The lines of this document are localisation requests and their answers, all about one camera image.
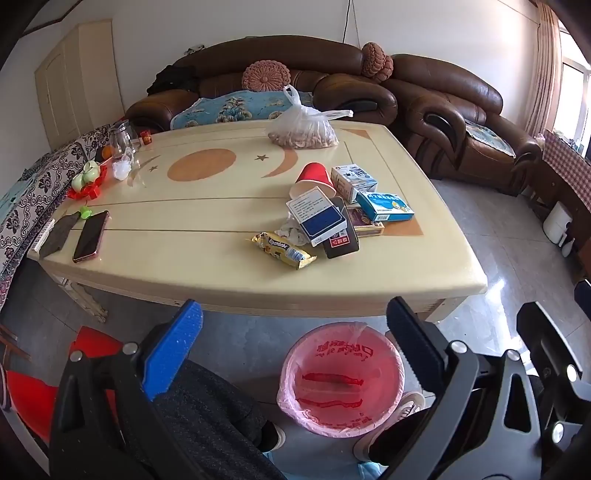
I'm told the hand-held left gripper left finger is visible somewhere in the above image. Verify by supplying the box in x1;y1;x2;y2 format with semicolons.
48;299;204;480

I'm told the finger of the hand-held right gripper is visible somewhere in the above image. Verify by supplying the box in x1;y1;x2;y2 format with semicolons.
516;301;591;444

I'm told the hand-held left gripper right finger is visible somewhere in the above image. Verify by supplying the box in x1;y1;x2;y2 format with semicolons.
381;296;550;480

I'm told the pink-lined trash bin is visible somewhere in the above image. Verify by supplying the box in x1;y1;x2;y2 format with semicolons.
276;322;408;438

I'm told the purple playing card box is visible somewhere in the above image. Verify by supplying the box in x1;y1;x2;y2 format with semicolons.
346;207;385;239

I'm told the white shoe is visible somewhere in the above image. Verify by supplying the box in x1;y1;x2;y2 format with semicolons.
353;391;426;462

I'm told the person's left leg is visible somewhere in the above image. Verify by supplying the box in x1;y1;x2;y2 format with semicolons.
152;359;287;480

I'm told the person's leg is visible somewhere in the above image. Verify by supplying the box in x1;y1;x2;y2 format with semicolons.
152;359;287;480
367;406;444;480

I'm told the person's right leg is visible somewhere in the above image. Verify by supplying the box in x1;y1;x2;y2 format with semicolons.
367;406;444;480

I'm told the dark box with red label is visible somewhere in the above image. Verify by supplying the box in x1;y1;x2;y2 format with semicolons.
322;196;361;259

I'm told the white appliance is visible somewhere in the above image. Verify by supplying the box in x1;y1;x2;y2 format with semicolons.
542;200;574;246

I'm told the smartphone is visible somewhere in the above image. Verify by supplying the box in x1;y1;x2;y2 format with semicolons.
72;210;110;264

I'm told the gold snack wrapper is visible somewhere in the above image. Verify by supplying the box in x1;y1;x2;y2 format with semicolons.
250;232;318;271

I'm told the blue and white medicine box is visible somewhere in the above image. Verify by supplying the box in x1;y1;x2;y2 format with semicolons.
355;191;415;223

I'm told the light blue plastic item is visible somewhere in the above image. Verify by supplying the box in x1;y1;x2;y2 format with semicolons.
265;450;384;480

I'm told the red plastic stool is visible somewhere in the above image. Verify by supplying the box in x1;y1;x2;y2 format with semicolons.
0;325;122;444

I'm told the cream coffee table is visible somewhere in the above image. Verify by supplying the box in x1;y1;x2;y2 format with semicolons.
27;121;489;324

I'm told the dark grey face mask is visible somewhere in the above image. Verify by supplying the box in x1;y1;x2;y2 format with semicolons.
38;213;80;259

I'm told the crumpled white tissue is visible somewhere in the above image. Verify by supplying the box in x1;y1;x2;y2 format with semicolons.
276;218;311;245

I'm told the white carton with blue print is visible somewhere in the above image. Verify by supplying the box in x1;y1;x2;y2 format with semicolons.
331;163;378;204

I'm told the checkered cloth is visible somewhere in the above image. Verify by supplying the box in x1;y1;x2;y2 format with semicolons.
541;129;591;213

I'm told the red paper cup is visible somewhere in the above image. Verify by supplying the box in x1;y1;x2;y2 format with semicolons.
290;161;337;200

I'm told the patterned blanket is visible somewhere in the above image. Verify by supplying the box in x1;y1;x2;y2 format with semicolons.
0;126;114;315

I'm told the glass pitcher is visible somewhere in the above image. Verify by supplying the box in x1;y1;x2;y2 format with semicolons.
107;119;140;160

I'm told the armchair seat cover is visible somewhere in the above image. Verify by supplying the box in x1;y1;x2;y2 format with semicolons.
463;117;517;158

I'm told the clear bag of peanuts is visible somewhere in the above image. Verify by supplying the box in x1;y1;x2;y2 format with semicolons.
269;84;354;149

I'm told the blue floral seat cover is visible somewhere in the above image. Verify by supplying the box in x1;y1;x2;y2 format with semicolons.
170;88;315;131

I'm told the brown leather armchair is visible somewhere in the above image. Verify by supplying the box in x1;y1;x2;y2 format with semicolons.
383;53;543;195

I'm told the black clothing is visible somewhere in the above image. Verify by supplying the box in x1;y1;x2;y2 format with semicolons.
147;65;199;95

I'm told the pink curtain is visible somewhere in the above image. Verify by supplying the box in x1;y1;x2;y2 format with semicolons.
524;0;563;139

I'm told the cream cabinet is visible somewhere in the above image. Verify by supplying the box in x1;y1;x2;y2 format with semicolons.
34;18;126;149

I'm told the pink round cushion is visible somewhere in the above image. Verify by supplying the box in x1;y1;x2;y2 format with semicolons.
242;61;291;91
361;42;394;78

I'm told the brown leather sofa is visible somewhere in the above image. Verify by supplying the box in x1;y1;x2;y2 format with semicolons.
124;38;399;134

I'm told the hanging cable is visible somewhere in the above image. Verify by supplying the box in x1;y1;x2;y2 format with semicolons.
342;0;362;47

